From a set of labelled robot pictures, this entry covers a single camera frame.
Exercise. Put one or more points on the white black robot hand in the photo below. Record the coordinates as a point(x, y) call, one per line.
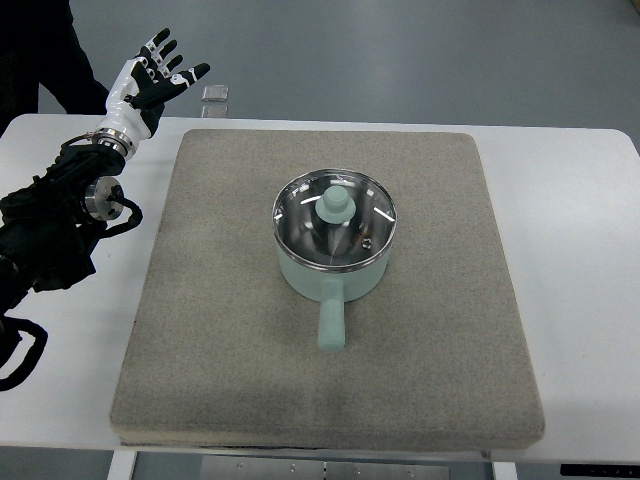
point(144, 85)

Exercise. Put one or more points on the glass lid with green knob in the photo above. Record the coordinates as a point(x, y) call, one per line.
point(334, 220)

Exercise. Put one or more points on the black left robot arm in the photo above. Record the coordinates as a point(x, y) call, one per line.
point(51, 227)

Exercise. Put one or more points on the metal floor plate near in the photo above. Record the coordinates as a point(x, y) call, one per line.
point(214, 111)

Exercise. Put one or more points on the mint green saucepan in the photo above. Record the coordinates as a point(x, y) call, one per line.
point(331, 295)

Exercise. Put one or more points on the black control panel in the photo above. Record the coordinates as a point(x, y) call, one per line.
point(600, 470)

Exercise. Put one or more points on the metal table base plate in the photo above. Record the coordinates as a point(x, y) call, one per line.
point(224, 467)

